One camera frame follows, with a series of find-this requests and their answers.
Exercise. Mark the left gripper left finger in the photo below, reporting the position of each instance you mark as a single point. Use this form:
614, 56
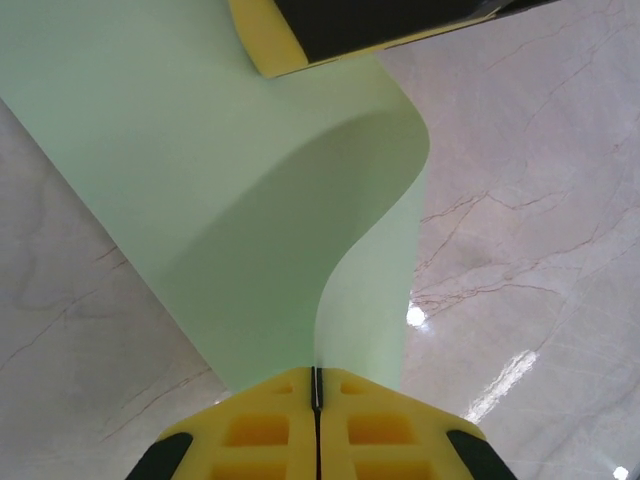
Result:
260, 435

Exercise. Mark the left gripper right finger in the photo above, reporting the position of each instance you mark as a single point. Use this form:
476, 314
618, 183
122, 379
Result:
380, 435

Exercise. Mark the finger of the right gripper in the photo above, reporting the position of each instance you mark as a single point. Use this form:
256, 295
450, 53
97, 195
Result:
350, 25

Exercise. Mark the light green paper sheet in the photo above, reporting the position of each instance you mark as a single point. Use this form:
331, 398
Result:
200, 175

